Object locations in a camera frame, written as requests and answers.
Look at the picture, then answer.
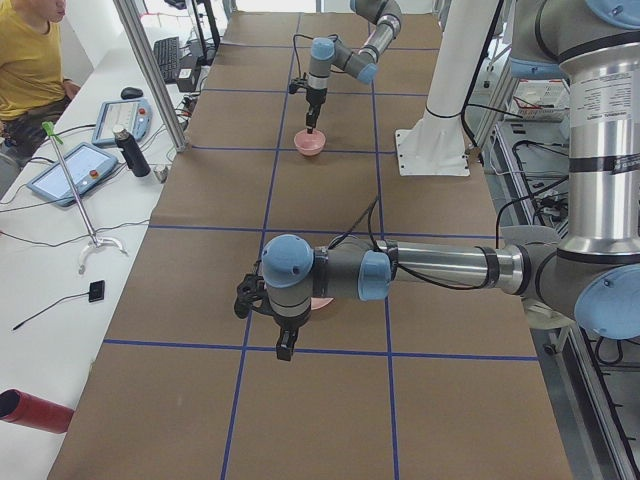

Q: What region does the red cylinder bottle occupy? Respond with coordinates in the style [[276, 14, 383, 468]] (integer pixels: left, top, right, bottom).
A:
[[1, 389, 74, 434]]

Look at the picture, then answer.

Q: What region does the small black square device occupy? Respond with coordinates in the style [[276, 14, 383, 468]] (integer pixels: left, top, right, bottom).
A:
[[88, 280, 106, 303]]

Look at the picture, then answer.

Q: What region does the pink plate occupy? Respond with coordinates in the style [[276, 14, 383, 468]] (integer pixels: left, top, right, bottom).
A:
[[311, 298, 333, 310]]

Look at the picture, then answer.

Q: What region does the teach pendant tablet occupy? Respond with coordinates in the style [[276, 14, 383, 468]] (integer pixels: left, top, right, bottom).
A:
[[91, 98, 152, 148], [27, 143, 117, 207]]

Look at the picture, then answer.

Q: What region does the black water bottle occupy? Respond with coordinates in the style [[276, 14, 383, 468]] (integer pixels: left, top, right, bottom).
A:
[[112, 124, 150, 177]]

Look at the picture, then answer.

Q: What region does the aluminium frame post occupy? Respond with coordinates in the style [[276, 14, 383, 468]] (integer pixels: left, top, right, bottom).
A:
[[113, 0, 187, 153]]

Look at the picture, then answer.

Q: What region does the person in yellow shirt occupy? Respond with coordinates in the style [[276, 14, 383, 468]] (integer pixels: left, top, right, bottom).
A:
[[1, 0, 80, 166]]

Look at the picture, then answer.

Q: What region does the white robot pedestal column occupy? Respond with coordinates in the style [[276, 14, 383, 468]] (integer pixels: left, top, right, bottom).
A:
[[396, 0, 502, 176]]

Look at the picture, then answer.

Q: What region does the black keyboard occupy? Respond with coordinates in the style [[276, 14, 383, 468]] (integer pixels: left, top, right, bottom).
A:
[[153, 36, 180, 84]]

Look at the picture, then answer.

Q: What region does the metal rod stand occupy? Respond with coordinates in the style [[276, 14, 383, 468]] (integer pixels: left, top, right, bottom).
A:
[[42, 121, 128, 275]]

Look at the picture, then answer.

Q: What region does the pink bowl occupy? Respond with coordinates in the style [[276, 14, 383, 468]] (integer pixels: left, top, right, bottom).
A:
[[294, 129, 326, 157]]

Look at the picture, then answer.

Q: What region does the black computer mouse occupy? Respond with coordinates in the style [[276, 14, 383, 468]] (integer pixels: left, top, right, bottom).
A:
[[120, 87, 143, 100]]

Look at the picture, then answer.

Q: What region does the small metal cup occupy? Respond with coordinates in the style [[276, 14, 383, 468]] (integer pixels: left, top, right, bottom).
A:
[[153, 165, 169, 183]]

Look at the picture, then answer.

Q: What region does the near teach pendant tablet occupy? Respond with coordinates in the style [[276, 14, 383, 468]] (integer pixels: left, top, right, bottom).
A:
[[27, 143, 117, 207]]

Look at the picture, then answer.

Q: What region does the far teach pendant tablet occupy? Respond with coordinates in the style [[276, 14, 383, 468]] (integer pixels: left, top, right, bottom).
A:
[[91, 98, 152, 148]]

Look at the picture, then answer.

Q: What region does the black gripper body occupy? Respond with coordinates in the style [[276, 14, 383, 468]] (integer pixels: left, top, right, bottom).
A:
[[274, 312, 306, 335], [306, 87, 326, 107]]

